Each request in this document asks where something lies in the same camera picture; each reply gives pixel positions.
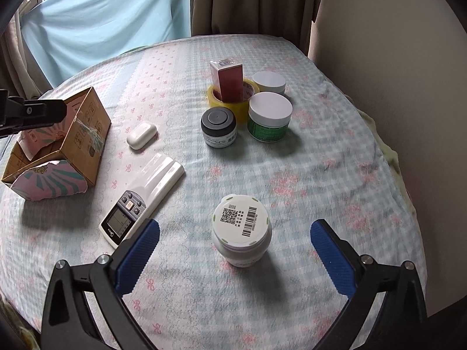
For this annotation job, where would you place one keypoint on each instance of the brown curtain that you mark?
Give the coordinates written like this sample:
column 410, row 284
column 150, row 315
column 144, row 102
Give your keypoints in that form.
column 251, row 3

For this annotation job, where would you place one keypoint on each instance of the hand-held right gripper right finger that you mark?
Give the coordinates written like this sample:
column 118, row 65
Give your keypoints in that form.
column 334, row 259

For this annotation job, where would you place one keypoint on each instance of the pink striped paper carton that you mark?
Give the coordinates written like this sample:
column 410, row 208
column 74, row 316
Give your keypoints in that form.
column 51, row 182

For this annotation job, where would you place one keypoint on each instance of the pink printed paper packet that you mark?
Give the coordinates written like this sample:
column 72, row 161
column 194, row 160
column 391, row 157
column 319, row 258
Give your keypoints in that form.
column 38, row 138

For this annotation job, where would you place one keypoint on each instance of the green jar with white lid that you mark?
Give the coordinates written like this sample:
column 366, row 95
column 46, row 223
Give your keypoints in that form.
column 270, row 115

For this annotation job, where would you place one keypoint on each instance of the white remote control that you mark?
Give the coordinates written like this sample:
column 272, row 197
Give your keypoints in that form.
column 146, row 189

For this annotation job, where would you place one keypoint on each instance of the red carton box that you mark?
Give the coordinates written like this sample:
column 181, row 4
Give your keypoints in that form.
column 230, row 82

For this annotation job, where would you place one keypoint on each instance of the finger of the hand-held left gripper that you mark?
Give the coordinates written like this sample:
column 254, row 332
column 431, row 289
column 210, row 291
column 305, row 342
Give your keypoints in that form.
column 33, row 111

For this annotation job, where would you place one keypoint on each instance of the pale yellow blanket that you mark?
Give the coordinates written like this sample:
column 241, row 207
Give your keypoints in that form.
column 396, row 160

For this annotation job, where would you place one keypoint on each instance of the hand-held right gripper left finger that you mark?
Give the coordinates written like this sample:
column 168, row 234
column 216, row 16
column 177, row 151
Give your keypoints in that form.
column 140, row 251

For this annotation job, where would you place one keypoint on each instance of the white bottle with barcode lid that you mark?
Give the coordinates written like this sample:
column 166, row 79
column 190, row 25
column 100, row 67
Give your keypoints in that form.
column 239, row 222

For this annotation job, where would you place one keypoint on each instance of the beige curtain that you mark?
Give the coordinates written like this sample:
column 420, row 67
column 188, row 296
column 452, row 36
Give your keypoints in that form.
column 18, row 62

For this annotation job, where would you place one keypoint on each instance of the white earbuds case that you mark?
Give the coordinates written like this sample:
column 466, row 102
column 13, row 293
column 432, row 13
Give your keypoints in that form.
column 142, row 135

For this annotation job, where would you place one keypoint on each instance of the brown cardboard box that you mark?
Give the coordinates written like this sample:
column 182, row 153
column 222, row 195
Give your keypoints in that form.
column 85, row 136

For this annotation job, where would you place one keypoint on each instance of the light blue cloth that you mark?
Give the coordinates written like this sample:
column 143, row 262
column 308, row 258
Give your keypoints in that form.
column 109, row 18

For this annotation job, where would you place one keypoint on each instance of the yellow tape roll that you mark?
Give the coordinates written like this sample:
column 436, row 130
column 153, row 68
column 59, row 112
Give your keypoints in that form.
column 239, row 107

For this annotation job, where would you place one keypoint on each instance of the black jar with grey lid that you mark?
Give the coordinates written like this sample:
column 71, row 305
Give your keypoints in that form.
column 218, row 125

